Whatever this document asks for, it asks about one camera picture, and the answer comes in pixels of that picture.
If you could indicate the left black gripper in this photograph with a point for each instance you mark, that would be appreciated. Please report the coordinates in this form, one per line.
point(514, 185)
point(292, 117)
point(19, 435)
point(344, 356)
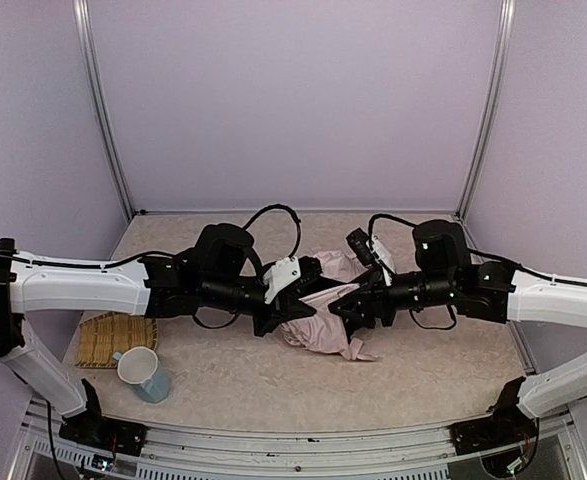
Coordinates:
point(271, 310)

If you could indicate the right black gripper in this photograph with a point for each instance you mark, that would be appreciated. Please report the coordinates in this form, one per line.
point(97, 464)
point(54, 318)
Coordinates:
point(374, 301)

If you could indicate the pink and black folding umbrella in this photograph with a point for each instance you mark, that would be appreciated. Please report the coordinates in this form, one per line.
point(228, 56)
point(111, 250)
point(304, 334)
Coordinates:
point(324, 332)

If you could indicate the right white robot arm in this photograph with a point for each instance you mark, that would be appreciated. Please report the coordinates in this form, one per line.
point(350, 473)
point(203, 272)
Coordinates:
point(497, 290)

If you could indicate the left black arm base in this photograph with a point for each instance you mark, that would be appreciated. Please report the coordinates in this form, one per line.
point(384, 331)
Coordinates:
point(105, 427)

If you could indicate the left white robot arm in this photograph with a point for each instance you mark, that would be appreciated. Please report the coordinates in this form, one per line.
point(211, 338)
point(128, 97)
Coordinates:
point(221, 271)

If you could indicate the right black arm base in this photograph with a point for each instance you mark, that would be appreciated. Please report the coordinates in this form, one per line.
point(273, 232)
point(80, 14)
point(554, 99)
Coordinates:
point(506, 425)

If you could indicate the light blue plastic pitcher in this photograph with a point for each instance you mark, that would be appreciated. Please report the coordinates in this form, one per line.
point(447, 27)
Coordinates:
point(140, 369)

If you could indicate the woven bamboo tray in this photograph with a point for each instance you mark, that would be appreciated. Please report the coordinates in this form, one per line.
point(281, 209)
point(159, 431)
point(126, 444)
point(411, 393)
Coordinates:
point(106, 334)

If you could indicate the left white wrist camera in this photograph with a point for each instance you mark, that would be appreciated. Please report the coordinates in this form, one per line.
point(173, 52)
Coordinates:
point(279, 276)

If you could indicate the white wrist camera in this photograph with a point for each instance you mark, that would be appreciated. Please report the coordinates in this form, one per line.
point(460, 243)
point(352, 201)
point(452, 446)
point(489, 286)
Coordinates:
point(370, 252)
point(279, 276)

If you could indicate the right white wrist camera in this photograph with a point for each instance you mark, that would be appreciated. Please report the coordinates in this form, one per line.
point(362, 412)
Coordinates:
point(370, 252)

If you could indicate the aluminium front rail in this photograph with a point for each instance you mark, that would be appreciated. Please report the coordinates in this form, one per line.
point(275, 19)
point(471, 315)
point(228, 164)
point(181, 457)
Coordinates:
point(178, 452)

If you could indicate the left aluminium frame post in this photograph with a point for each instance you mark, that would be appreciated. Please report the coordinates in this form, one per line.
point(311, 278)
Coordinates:
point(89, 53)

